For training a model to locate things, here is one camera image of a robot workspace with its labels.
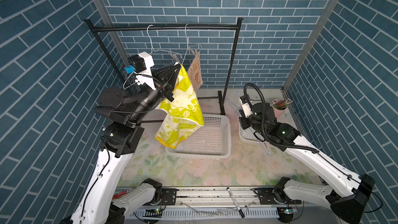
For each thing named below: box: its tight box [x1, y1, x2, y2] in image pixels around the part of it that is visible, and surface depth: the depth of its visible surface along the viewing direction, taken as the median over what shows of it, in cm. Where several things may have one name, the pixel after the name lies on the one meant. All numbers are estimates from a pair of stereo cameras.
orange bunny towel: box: [187, 53, 204, 93], surface depth 86 cm
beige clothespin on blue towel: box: [168, 51, 181, 63], surface depth 85 cm
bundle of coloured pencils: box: [272, 97, 294, 109], surface depth 96 cm
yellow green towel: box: [154, 63, 205, 149], surface depth 61 cm
